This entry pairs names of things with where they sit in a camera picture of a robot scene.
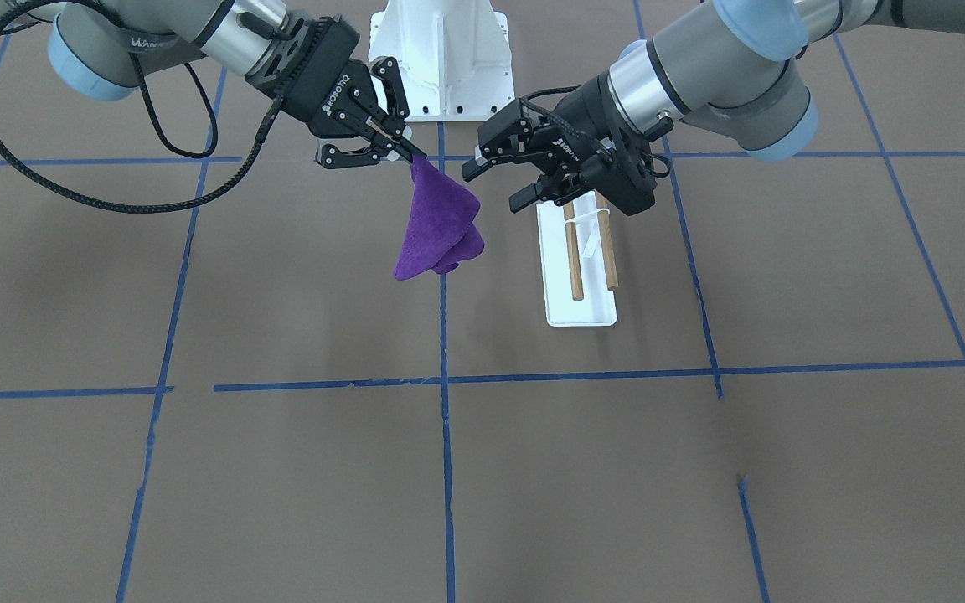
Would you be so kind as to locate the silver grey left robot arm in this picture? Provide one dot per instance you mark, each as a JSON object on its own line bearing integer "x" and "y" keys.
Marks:
{"x": 727, "y": 67}

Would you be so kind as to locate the white rack with wooden rods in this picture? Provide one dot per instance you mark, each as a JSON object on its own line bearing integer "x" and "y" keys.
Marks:
{"x": 578, "y": 269}

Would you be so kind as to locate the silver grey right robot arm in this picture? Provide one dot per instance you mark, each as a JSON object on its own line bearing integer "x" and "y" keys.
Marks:
{"x": 358, "y": 111}

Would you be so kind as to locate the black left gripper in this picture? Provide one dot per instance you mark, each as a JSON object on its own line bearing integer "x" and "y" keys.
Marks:
{"x": 576, "y": 126}

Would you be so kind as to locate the purple towel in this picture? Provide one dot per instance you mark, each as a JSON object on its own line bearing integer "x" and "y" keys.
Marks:
{"x": 441, "y": 231}

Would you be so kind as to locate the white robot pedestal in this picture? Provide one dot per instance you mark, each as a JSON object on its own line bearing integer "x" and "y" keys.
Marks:
{"x": 454, "y": 57}

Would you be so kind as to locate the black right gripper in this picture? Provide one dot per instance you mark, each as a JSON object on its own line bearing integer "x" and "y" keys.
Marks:
{"x": 333, "y": 94}

